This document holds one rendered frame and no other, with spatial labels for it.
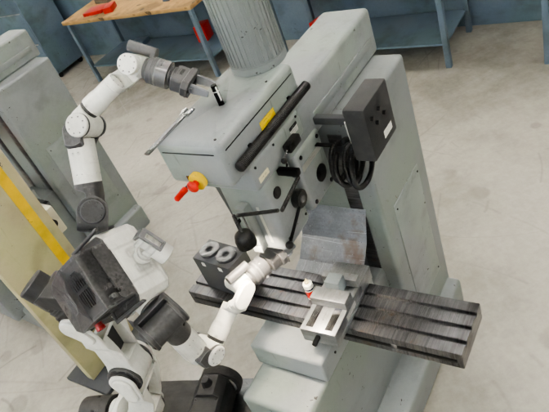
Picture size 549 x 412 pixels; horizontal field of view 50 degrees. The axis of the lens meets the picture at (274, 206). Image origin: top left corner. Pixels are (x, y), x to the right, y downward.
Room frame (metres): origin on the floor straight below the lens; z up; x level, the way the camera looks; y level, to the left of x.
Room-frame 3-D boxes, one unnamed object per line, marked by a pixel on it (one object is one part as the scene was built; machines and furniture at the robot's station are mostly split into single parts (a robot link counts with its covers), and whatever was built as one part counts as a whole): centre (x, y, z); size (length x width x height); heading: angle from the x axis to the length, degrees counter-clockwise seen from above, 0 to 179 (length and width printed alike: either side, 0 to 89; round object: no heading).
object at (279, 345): (1.72, 0.03, 0.82); 0.50 x 0.35 x 0.12; 136
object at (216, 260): (1.96, 0.30, 1.06); 0.22 x 0.12 x 0.20; 40
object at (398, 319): (1.68, -0.01, 0.92); 1.24 x 0.23 x 0.08; 46
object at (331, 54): (2.08, -0.32, 1.66); 0.80 x 0.23 x 0.20; 136
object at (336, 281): (1.60, -0.10, 1.07); 0.06 x 0.05 x 0.06; 47
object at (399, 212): (2.16, -0.40, 0.78); 0.50 x 0.47 x 1.56; 136
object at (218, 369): (1.87, 0.56, 0.50); 0.20 x 0.05 x 0.20; 65
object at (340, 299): (1.56, -0.06, 1.05); 0.15 x 0.06 x 0.04; 47
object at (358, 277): (1.58, -0.08, 1.01); 0.35 x 0.15 x 0.11; 137
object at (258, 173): (1.75, 0.00, 1.68); 0.34 x 0.24 x 0.10; 136
